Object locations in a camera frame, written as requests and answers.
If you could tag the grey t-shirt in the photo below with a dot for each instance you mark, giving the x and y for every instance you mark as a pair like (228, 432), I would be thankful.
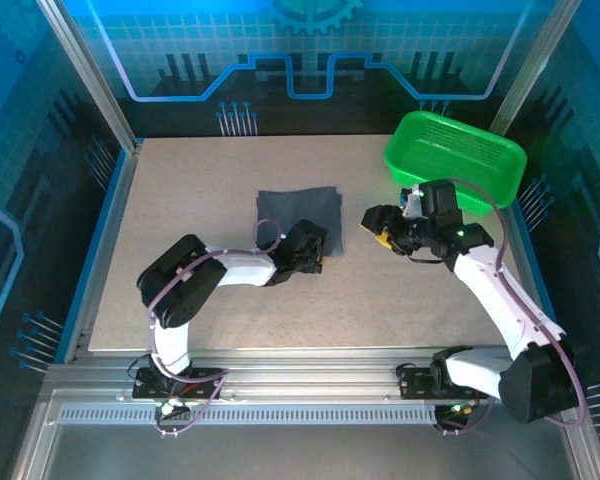
(300, 205)

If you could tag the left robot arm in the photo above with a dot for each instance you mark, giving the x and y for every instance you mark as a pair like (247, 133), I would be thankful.
(180, 280)

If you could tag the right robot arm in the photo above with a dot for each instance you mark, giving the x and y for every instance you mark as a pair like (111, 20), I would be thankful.
(490, 290)

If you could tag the green plastic basket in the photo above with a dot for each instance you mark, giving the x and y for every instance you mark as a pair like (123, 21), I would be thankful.
(455, 145)

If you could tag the aluminium front frame beam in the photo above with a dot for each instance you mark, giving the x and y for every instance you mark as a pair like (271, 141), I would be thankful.
(305, 372)

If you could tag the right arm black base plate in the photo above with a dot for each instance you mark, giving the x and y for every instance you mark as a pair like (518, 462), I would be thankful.
(415, 382)

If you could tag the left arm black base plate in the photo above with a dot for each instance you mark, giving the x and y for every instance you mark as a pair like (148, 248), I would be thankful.
(205, 382)

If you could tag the aluminium frame post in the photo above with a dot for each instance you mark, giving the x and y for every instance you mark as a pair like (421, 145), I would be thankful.
(90, 75)
(535, 65)

